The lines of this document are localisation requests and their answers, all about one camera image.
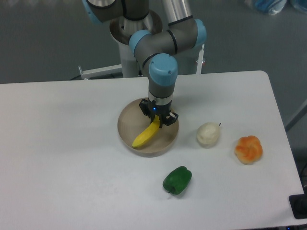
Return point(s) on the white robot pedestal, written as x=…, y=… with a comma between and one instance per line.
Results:
x=124, y=55

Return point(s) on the white pear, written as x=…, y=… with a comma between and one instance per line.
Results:
x=208, y=134

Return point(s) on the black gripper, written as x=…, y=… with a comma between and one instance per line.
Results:
x=160, y=107

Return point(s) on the black device at edge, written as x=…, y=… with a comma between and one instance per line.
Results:
x=299, y=206

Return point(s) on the green bell pepper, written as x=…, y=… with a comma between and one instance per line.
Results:
x=177, y=181

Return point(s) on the blue plastic bag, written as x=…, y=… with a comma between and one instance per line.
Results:
x=269, y=7

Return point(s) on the orange bread roll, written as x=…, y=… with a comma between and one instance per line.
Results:
x=248, y=149

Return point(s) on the white left support bracket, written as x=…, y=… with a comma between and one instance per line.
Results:
x=100, y=73

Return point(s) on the white right support bracket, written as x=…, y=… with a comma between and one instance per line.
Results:
x=200, y=60

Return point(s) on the yellow banana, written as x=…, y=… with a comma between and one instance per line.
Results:
x=147, y=134

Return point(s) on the beige round plate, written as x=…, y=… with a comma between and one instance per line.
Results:
x=132, y=122

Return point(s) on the white support bracket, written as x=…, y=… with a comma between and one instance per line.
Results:
x=100, y=73
x=200, y=60

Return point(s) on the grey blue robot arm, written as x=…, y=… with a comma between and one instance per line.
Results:
x=153, y=48

